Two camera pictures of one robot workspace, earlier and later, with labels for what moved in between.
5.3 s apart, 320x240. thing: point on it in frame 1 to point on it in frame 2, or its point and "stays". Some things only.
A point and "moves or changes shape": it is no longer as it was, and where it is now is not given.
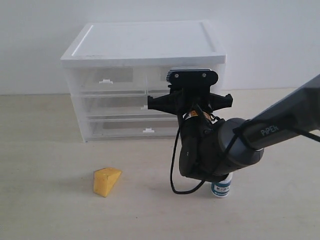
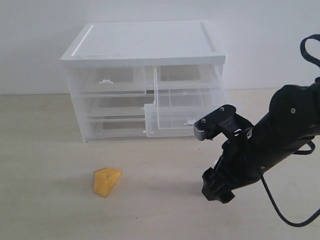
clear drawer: x=157 y=85 moves or changes shape
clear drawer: x=113 y=80 stays
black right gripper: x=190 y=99 to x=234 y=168
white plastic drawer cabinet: x=112 y=68 stays
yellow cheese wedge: x=104 y=180 stays
